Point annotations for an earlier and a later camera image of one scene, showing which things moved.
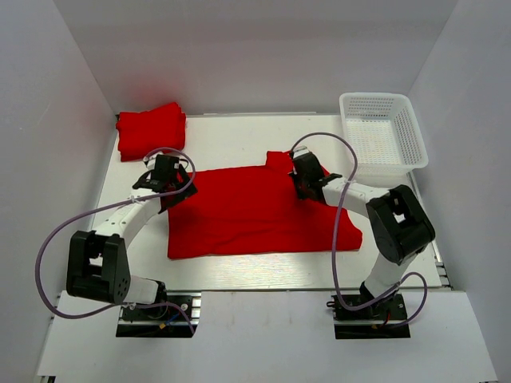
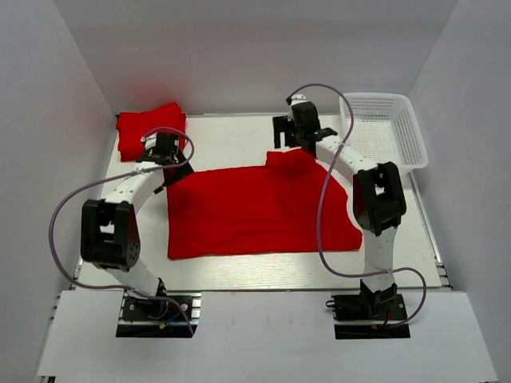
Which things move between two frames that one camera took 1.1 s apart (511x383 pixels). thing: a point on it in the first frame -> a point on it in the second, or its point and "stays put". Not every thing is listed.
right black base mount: x=362 y=316 stays put
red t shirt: x=253 y=210 stays put
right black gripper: x=301 y=193 -> x=283 y=124
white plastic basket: x=385 y=132 stays put
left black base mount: x=178 y=317 stays put
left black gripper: x=191 y=191 -> x=182 y=171
